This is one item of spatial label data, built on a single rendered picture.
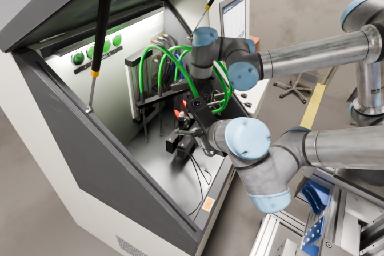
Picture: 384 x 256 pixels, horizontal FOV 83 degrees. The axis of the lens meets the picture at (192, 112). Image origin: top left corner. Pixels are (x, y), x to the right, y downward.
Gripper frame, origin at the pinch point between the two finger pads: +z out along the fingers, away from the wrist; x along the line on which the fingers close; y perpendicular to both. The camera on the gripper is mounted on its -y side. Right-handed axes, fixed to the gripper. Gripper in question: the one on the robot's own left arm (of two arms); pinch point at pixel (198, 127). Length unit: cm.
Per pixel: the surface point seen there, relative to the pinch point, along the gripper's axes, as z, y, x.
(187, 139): 28.1, 6.0, -0.1
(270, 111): 175, 43, 136
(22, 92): 5, -33, -44
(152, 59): 37, -36, 2
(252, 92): 49, 1, 51
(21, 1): 7, -61, -33
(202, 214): 7.0, 29.1, -10.3
